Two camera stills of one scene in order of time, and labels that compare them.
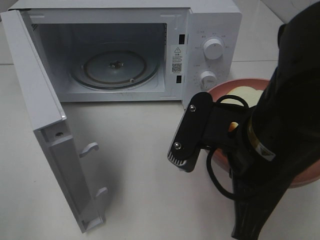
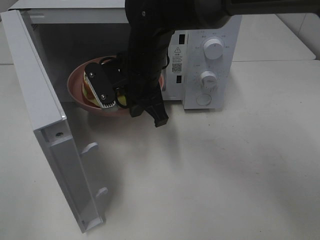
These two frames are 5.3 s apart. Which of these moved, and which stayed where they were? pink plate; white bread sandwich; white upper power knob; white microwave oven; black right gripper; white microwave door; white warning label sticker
Moved: black right gripper; pink plate; white bread sandwich
Stayed: white microwave door; white upper power knob; white microwave oven; white warning label sticker
